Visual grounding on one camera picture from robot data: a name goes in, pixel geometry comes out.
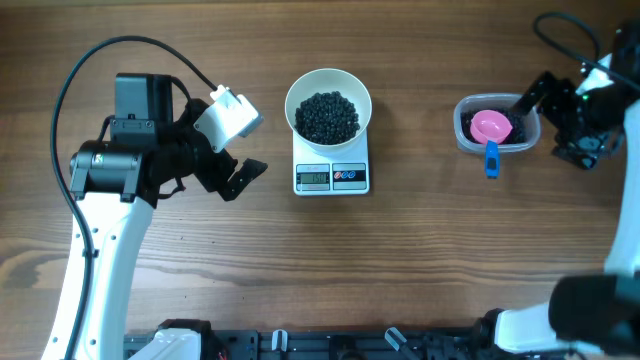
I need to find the pink scoop blue handle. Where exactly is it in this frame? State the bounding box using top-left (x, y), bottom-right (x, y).
top-left (470, 110), bottom-right (513, 179)

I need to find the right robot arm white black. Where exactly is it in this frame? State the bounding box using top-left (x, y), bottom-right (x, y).
top-left (467, 12), bottom-right (639, 359)

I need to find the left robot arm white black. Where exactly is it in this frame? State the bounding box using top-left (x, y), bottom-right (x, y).
top-left (43, 73), bottom-right (267, 359)

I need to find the white digital kitchen scale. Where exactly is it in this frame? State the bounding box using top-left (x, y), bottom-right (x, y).
top-left (293, 131), bottom-right (370, 196)

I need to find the white bowl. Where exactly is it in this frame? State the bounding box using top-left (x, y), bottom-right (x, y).
top-left (285, 68), bottom-right (373, 152)

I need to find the clear plastic container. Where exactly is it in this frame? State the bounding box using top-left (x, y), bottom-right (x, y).
top-left (452, 92), bottom-right (542, 155)

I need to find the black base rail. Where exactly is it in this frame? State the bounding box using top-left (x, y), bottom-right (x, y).
top-left (124, 327), bottom-right (566, 360)

